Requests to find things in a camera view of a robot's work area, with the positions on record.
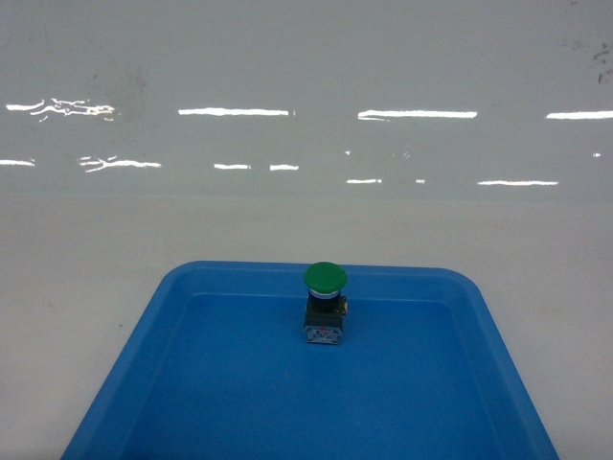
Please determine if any green mushroom push button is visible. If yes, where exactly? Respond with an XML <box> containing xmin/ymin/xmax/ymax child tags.
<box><xmin>303</xmin><ymin>262</ymin><xmax>349</xmax><ymax>345</ymax></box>

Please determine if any blue plastic tray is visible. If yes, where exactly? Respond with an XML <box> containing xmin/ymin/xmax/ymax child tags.
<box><xmin>64</xmin><ymin>262</ymin><xmax>556</xmax><ymax>459</ymax></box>

